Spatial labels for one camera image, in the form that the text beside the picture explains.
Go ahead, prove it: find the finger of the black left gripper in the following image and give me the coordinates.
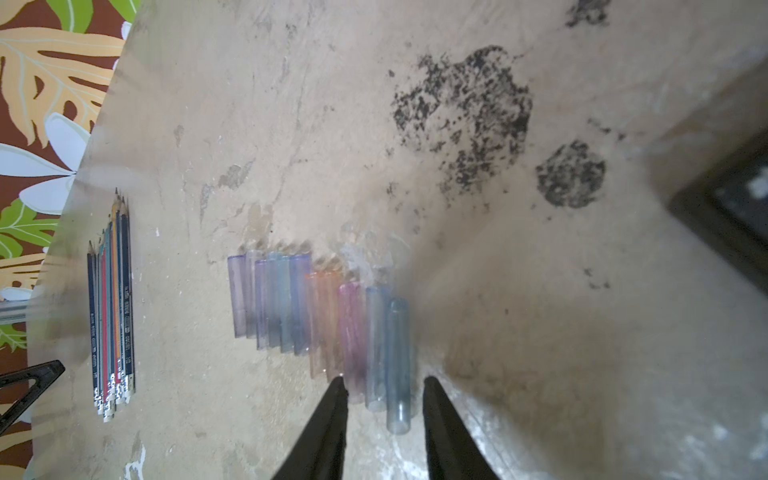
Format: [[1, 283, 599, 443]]
[[0, 360, 65, 434]]

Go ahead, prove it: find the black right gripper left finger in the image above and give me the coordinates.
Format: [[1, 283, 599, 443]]
[[273, 376, 348, 480]]

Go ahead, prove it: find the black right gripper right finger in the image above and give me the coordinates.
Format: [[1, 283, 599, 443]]
[[422, 376, 498, 479]]

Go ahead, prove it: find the pink pencil cap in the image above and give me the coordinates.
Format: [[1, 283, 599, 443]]
[[338, 282, 367, 404]]

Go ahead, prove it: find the blue tinted pencil cap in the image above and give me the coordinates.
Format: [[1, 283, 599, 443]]
[[365, 286, 390, 412]]

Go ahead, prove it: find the green tinted pencil cap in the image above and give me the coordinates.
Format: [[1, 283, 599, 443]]
[[267, 252, 293, 353]]

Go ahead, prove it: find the clear pencil cap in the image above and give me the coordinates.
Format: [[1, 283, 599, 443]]
[[244, 249, 261, 339]]

